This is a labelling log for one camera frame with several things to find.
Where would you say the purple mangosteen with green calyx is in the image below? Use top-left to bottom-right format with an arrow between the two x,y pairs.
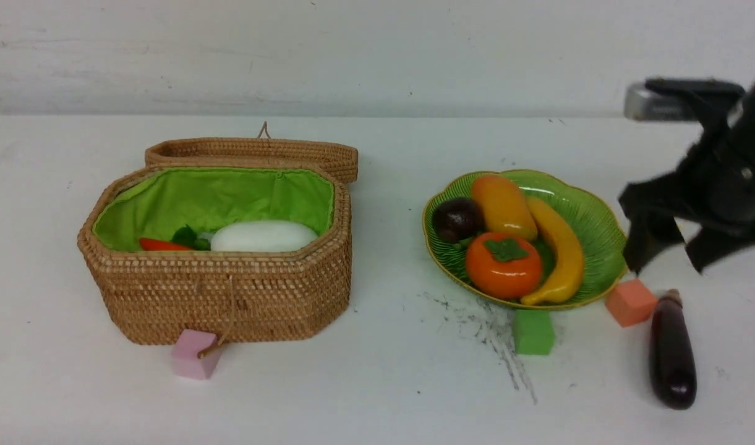
432,197 -> 487,244

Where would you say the orange foam cube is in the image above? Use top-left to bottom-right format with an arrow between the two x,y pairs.
604,278 -> 657,328

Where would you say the orange persimmon with green leaf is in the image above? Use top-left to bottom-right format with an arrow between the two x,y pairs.
464,232 -> 544,300

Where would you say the woven rattan basket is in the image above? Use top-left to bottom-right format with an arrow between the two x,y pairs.
77,159 -> 352,345

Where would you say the white radish with green leaves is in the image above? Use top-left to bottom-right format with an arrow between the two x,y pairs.
196,219 -> 318,253

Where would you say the green foam cube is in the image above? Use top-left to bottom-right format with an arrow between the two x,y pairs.
512,310 -> 556,357

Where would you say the dark purple eggplant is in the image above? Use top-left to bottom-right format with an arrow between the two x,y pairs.
648,289 -> 697,410

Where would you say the orange carrot with green leaves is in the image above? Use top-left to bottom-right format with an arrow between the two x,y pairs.
138,225 -> 211,252

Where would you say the yellow banana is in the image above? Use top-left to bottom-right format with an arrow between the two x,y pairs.
519,197 -> 586,306

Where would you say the woven rattan basket lid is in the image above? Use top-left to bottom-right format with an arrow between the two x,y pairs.
145,123 -> 359,184

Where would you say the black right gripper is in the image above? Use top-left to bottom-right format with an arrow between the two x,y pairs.
618,82 -> 755,275

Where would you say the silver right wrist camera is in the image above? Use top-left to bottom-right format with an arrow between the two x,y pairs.
623,78 -> 746,122

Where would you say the pink foam cube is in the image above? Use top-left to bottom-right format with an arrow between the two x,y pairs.
171,329 -> 223,381

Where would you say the yellow orange mango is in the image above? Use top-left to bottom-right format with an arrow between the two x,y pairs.
471,174 -> 538,240

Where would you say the green glass plate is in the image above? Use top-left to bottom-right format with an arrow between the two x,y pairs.
422,169 -> 627,311

